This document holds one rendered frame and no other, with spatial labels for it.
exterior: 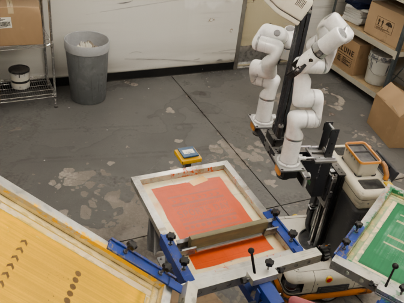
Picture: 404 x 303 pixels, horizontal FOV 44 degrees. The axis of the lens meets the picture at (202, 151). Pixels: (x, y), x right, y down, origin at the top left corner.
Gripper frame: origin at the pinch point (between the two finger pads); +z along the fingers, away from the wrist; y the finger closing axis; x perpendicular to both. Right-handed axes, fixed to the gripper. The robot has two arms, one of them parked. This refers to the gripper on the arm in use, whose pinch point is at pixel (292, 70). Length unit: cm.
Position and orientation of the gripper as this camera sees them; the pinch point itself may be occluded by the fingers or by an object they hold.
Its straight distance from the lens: 229.9
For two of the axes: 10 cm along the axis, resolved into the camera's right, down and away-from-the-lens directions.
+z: -5.9, 4.2, 6.9
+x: -7.2, -6.5, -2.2
